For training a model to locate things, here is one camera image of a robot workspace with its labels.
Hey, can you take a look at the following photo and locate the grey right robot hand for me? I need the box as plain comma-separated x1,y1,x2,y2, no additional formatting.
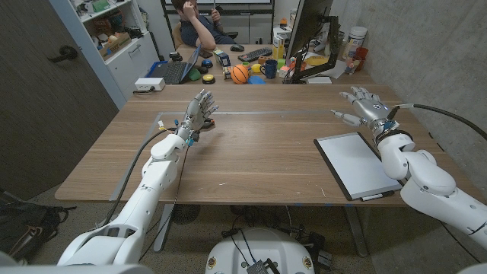
329,86,400,140

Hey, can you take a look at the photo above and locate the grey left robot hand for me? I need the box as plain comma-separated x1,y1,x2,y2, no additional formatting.
174,89,220,142

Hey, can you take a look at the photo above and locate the open dark laptop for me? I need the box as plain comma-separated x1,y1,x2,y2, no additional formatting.
151,43,202,85

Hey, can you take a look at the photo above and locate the red cup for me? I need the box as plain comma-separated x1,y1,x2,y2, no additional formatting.
354,46,369,72

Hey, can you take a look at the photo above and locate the white power strip box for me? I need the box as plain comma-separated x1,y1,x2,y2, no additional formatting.
134,77,167,92

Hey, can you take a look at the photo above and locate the orange mini basketball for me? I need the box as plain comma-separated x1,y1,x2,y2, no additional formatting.
230,64,250,85

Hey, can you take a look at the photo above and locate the blue toy box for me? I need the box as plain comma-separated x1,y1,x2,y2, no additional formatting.
212,47,231,69

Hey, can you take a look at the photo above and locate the white canister with lid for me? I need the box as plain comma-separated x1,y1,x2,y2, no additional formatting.
342,25,368,62

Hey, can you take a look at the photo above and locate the tan chair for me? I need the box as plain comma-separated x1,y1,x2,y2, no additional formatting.
171,21,185,49

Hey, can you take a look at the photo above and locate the seated man in dark shirt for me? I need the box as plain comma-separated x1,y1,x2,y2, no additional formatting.
170,0,237,50

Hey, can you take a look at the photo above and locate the black keyboard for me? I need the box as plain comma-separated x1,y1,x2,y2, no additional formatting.
237,46,274,63

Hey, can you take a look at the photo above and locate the black and white marker pen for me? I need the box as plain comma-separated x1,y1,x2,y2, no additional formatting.
359,190,396,202

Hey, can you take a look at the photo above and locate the dark blue mug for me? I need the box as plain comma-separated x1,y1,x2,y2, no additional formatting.
259,59,279,80

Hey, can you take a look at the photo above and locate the white shelf cabinet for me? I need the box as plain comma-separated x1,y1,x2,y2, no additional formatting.
49,0,161,110

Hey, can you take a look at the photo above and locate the black computer monitor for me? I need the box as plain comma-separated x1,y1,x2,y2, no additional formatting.
285,0,335,62

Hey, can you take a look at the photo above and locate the cardboard box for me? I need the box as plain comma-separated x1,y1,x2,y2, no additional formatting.
97,31,132,61

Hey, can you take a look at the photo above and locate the yellow and white carton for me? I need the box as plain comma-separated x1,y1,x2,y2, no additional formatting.
272,33,286,61

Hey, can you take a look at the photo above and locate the grey metal table leg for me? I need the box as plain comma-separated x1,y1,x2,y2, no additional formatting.
153,203,175,253
343,205,369,258

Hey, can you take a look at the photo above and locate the white robot torso base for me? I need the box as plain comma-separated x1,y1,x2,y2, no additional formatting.
205,227,316,274

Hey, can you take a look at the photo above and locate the black backpack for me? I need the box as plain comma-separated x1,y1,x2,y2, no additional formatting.
0,188,77,263

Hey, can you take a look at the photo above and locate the small whiteboard with black frame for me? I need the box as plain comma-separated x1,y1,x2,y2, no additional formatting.
314,132,403,202

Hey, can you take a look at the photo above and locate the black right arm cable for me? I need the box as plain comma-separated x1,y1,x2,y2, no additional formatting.
386,103,487,142

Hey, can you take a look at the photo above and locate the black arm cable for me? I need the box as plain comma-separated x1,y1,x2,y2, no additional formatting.
101,127,178,226
386,103,487,142

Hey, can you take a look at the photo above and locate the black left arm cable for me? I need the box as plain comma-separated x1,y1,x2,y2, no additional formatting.
101,127,178,226

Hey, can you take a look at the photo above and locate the black door handle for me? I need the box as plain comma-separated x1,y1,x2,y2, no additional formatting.
47,45,79,64

